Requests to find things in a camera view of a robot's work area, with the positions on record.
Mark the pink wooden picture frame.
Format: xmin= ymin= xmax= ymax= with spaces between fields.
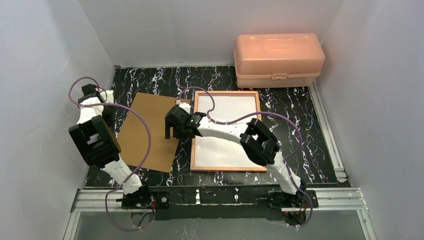
xmin=190 ymin=90 xmax=269 ymax=174

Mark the blue sky landscape photo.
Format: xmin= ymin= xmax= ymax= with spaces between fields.
xmin=194 ymin=95 xmax=259 ymax=168

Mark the brown cardboard backing board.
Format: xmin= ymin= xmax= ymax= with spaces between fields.
xmin=115 ymin=92 xmax=192 ymax=174

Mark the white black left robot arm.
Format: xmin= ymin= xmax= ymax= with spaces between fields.
xmin=68 ymin=84 xmax=153 ymax=208

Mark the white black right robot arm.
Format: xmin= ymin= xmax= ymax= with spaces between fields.
xmin=164 ymin=105 xmax=313 ymax=208

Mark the pink plastic storage box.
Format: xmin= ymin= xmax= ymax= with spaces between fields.
xmin=233 ymin=33 xmax=325 ymax=89

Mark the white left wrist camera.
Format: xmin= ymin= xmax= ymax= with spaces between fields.
xmin=102 ymin=90 xmax=115 ymax=104

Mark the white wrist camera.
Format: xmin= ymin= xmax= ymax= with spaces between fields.
xmin=175 ymin=99 xmax=191 ymax=114
xmin=102 ymin=90 xmax=115 ymax=104

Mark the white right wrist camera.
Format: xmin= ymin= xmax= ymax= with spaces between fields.
xmin=175 ymin=99 xmax=191 ymax=114

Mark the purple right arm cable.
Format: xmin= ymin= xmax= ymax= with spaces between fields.
xmin=177 ymin=86 xmax=315 ymax=229

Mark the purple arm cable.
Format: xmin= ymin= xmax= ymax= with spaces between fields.
xmin=68 ymin=76 xmax=153 ymax=232
xmin=177 ymin=86 xmax=315 ymax=229

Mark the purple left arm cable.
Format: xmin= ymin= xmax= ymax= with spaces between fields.
xmin=68 ymin=76 xmax=153 ymax=232

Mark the aluminium mounting rail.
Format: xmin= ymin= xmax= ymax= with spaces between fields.
xmin=71 ymin=185 xmax=369 ymax=212

